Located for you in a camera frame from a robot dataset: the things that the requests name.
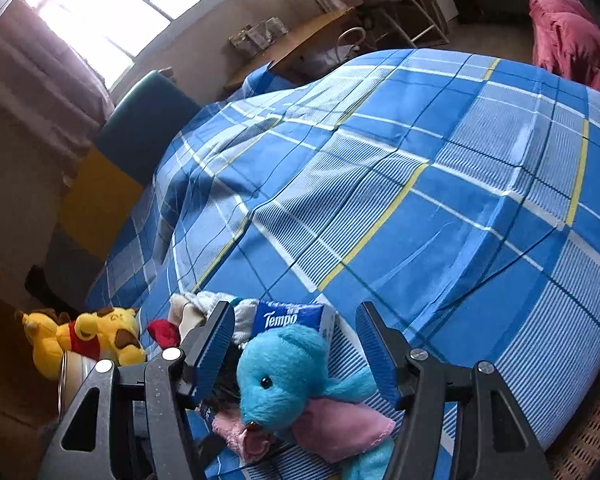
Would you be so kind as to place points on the clear boxes on desk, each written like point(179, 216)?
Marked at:
point(257, 35)

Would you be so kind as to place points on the wooden desk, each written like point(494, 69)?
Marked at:
point(300, 45)

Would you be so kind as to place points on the red blanket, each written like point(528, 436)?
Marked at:
point(575, 35)

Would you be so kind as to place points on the red sock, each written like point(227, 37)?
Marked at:
point(162, 331)

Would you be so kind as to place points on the white knitted glove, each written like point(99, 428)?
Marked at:
point(245, 320)

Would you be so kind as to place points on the yellow headboard panel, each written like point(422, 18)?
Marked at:
point(95, 200)

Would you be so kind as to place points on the white plastic tub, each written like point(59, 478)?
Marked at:
point(77, 375)

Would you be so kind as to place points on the blue plush toy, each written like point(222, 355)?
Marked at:
point(285, 375)

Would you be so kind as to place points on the yellow bear plush toy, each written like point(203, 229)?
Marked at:
point(95, 330)

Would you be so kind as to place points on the brown wooden bedside cabinet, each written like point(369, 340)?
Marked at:
point(10, 410)

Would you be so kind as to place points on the beige gauze cloth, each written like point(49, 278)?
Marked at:
point(184, 315)

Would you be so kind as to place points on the woven mat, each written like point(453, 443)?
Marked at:
point(590, 435)

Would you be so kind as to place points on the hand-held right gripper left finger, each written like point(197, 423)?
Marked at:
point(215, 345)

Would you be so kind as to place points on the window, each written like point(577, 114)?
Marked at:
point(130, 5)

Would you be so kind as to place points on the blue plaid bedsheet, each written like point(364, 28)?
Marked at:
point(405, 185)

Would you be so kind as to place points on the blue tissue packet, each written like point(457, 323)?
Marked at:
point(290, 317)

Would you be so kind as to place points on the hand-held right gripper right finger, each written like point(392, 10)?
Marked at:
point(375, 355)

